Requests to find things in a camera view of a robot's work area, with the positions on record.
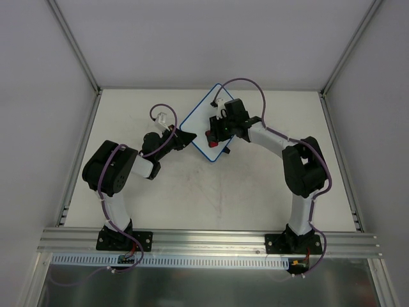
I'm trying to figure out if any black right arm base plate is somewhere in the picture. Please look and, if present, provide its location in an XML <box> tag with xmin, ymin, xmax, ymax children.
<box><xmin>265</xmin><ymin>232</ymin><xmax>323</xmax><ymax>255</ymax></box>

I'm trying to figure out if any aluminium front rail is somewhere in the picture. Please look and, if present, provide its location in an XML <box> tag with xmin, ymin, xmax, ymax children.
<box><xmin>36</xmin><ymin>227</ymin><xmax>383</xmax><ymax>258</ymax></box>

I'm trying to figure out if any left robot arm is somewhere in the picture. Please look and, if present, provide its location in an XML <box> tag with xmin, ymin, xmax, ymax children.
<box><xmin>82</xmin><ymin>125</ymin><xmax>197</xmax><ymax>252</ymax></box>

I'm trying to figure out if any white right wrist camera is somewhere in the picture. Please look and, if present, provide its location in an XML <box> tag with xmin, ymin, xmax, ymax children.
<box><xmin>211</xmin><ymin>98</ymin><xmax>225</xmax><ymax>119</ymax></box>

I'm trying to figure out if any blue-framed whiteboard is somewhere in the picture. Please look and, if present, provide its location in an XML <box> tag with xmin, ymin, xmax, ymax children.
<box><xmin>178</xmin><ymin>83</ymin><xmax>233</xmax><ymax>162</ymax></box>

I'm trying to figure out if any white slotted cable duct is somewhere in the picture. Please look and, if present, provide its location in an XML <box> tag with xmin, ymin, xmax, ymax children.
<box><xmin>50</xmin><ymin>253</ymin><xmax>289</xmax><ymax>271</ymax></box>

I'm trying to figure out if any aluminium frame post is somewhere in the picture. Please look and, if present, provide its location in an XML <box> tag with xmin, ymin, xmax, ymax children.
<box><xmin>45</xmin><ymin>0</ymin><xmax>100</xmax><ymax>94</ymax></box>
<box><xmin>320</xmin><ymin>0</ymin><xmax>383</xmax><ymax>97</ymax></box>

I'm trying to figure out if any left aluminium frame post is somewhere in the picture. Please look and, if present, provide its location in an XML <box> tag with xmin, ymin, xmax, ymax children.
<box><xmin>45</xmin><ymin>0</ymin><xmax>100</xmax><ymax>94</ymax></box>

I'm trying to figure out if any right aluminium frame post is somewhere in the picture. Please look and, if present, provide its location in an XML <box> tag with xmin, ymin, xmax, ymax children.
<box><xmin>320</xmin><ymin>0</ymin><xmax>383</xmax><ymax>97</ymax></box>

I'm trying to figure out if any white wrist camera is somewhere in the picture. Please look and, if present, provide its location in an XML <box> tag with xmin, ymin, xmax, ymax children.
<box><xmin>211</xmin><ymin>98</ymin><xmax>225</xmax><ymax>119</ymax></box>
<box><xmin>155</xmin><ymin>112</ymin><xmax>169</xmax><ymax>132</ymax></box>

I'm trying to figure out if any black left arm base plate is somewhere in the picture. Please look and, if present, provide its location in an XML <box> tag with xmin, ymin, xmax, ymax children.
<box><xmin>95</xmin><ymin>228</ymin><xmax>153</xmax><ymax>252</ymax></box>

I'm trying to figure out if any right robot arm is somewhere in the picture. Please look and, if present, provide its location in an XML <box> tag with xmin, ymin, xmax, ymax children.
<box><xmin>205</xmin><ymin>98</ymin><xmax>331</xmax><ymax>255</ymax></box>

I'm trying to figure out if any red heart-shaped eraser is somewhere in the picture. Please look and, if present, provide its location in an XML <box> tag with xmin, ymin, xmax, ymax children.
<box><xmin>205</xmin><ymin>130</ymin><xmax>219</xmax><ymax>148</ymax></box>

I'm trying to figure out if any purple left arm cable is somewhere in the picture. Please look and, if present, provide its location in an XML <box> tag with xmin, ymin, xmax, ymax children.
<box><xmin>47</xmin><ymin>104</ymin><xmax>178</xmax><ymax>286</ymax></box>

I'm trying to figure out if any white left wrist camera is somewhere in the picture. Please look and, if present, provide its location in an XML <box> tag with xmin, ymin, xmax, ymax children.
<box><xmin>155</xmin><ymin>112</ymin><xmax>169</xmax><ymax>132</ymax></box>

